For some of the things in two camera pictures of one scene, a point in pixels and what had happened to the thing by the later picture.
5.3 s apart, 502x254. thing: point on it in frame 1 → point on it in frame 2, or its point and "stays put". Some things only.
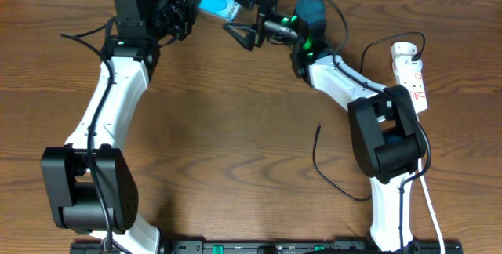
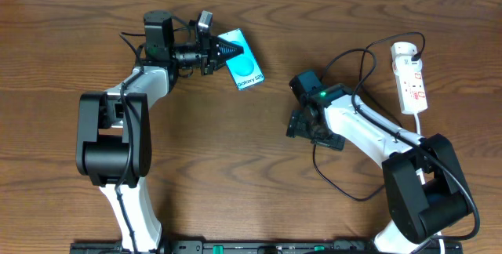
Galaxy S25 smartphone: x=214 y=1 → x=244 y=67
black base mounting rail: x=258 y=248 stays put
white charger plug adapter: x=402 y=48 stays put
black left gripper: x=183 y=12 → x=212 y=54
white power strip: x=407 y=72 stays put
